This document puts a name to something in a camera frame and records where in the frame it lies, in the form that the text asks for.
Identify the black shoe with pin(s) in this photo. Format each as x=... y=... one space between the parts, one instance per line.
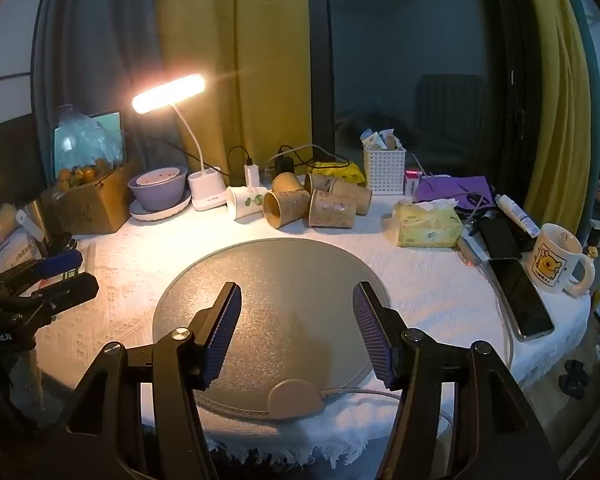
x=574 y=379

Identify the cardboard box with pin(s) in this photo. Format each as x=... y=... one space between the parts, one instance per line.
x=87 y=207

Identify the purple bowl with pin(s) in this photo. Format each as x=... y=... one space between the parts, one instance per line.
x=155 y=195

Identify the clear plastic bag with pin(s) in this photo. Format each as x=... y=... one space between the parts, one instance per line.
x=87 y=135

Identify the yellow curtain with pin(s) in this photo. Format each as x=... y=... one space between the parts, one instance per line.
x=240 y=35
x=555 y=110

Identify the brown paper cup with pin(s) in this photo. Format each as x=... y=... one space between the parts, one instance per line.
x=292 y=207
x=352 y=195
x=332 y=210
x=320 y=181
x=286 y=181

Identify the round grey heating mat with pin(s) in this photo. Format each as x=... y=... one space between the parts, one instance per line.
x=290 y=280

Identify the white mug yellow bear print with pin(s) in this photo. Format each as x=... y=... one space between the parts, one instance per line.
x=552 y=262

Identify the white charger plug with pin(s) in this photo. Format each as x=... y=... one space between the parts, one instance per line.
x=251 y=174

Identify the white plastic basket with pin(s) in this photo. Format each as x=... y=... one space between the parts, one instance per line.
x=385 y=172

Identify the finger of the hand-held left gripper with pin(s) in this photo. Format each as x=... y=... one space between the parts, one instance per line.
x=60 y=262
x=67 y=291

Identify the round beige mat controller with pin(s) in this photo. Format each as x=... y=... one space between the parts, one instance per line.
x=295 y=400

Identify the white plate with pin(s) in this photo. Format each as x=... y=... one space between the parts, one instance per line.
x=165 y=212

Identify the yellow plastic bag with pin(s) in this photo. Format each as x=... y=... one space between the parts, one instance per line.
x=342 y=172

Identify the black window post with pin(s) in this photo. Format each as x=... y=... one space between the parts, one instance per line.
x=320 y=60

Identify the grey curtain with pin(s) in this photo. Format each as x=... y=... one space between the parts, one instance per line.
x=95 y=35

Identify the small pink box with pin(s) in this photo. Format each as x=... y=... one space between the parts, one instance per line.
x=412 y=182

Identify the white green-print paper cup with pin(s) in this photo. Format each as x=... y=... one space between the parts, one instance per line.
x=245 y=202

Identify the purple cloth pouch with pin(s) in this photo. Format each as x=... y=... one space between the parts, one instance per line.
x=450 y=189

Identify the white textured tablecloth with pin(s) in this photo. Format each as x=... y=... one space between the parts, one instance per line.
x=430 y=285

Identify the yellow tissue pack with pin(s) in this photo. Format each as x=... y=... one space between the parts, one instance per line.
x=427 y=227

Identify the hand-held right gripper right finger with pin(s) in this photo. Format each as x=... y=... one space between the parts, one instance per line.
x=372 y=335

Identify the black smartphone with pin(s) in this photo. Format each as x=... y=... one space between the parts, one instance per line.
x=522 y=300

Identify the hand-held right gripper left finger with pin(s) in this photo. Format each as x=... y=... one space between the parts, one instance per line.
x=222 y=335

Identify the pile of small oranges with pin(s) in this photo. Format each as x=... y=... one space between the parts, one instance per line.
x=80 y=174

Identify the black charger plug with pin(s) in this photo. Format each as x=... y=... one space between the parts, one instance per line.
x=284 y=165

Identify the white desk lamp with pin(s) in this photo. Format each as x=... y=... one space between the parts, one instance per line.
x=207 y=190

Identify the white power adapter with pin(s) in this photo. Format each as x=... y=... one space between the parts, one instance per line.
x=471 y=250

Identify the small packets in basket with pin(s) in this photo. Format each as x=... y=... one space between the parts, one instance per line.
x=380 y=139

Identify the white cream tube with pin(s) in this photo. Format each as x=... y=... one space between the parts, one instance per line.
x=517 y=215

